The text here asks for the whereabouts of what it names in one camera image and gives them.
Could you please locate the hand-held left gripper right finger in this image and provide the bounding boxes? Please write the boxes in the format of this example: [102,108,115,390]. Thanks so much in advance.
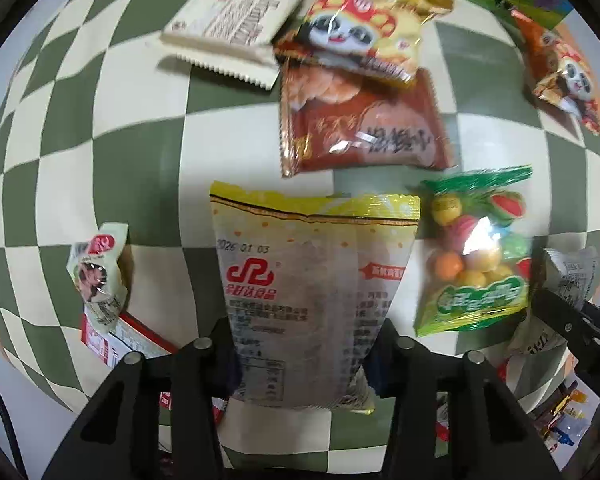
[362,317,563,480]

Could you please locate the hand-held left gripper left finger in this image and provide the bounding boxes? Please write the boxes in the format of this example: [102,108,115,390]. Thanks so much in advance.
[40,317,242,480]

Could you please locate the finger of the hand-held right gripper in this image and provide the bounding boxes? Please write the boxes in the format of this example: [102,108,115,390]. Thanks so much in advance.
[527,287,600,345]

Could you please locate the small white snack packet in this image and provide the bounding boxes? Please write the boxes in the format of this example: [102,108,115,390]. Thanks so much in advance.
[509,247,600,356]

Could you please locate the translucent yellow-topped snack packet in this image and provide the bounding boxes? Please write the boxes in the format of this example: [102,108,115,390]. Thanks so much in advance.
[210,180,422,416]

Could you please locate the brown-red shrimp snack packet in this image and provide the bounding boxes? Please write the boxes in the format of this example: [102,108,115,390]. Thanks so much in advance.
[279,57,456,178]

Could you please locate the green candy ball packet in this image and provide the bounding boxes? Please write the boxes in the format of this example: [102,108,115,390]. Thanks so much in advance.
[412,164,533,337]

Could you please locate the red and white box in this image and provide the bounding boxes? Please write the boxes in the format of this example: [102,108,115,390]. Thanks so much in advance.
[80,310,181,372]

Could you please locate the small cream snack packet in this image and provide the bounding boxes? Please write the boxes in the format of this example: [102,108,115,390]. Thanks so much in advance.
[67,222,130,333]

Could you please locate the small orange panda packet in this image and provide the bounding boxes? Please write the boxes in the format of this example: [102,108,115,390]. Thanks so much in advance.
[511,10,600,135]

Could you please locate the green checkered table cloth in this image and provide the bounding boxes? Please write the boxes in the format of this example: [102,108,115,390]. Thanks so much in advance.
[0,0,600,466]

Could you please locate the yellow panda snack packet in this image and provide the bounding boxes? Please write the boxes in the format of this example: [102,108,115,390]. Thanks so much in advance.
[272,0,453,91]

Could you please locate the cream biscuit packet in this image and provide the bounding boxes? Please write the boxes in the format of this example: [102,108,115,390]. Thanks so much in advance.
[161,0,331,92]

